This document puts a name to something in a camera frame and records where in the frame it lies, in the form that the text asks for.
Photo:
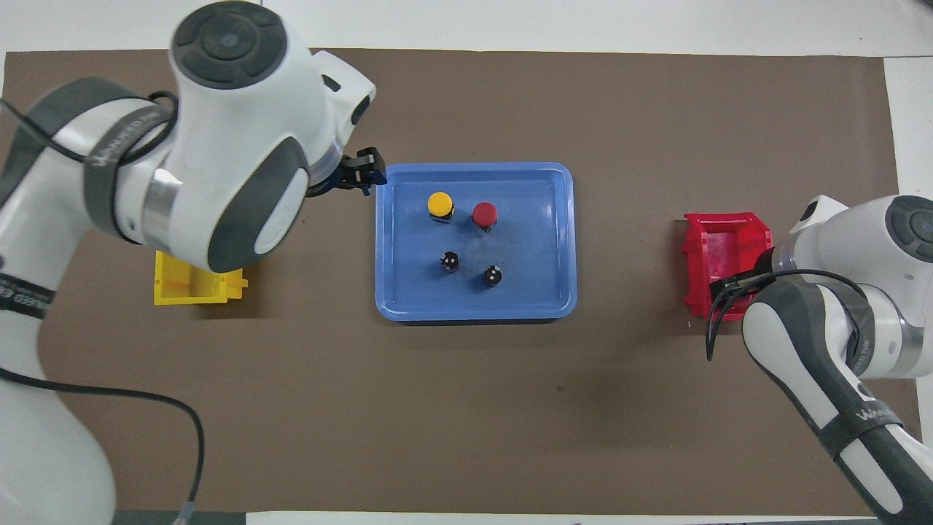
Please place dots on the blue plastic tray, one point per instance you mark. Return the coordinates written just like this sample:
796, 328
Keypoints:
510, 284

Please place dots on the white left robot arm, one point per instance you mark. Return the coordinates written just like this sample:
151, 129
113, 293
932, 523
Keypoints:
219, 146

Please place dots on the yellow push button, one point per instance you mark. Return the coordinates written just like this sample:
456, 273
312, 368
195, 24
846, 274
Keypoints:
440, 205

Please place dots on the black cylindrical switch part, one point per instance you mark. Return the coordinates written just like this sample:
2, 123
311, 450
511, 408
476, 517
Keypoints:
493, 275
450, 261

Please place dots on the red push button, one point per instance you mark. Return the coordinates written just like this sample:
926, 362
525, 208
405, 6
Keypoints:
484, 214

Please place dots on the brown paper mat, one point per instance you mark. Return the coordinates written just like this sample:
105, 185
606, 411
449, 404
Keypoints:
466, 408

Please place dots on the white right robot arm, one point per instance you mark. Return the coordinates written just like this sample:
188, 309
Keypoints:
838, 321

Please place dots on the red plastic bin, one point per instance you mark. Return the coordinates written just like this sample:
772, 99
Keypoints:
700, 248

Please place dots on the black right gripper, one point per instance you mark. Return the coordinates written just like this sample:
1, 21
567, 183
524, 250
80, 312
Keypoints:
751, 278

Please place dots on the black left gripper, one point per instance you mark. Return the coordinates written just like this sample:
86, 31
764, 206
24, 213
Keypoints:
344, 175

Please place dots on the yellow plastic bin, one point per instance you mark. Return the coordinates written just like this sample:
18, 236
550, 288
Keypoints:
182, 286

